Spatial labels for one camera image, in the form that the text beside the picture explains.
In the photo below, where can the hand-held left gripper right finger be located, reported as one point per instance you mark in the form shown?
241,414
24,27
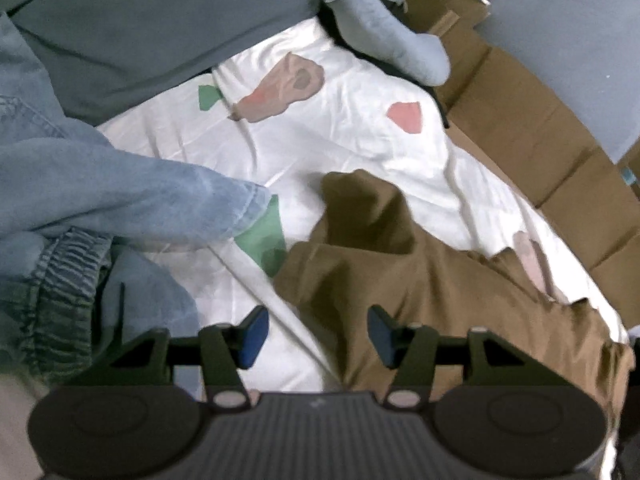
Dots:
380,337

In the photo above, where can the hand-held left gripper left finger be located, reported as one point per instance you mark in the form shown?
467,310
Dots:
254,340

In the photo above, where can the brown printed t-shirt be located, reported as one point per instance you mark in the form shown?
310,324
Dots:
450,290

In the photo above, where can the light blue jeans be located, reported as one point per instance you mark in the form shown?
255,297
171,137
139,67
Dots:
125,195

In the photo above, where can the white printed bedsheet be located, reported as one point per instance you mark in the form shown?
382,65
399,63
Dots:
350,145

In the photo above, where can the beige cloth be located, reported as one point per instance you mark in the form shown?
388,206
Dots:
20,425

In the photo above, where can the grey neck pillow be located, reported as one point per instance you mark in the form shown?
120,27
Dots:
380,25

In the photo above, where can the dark green garment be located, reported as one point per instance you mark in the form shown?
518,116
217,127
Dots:
150,35

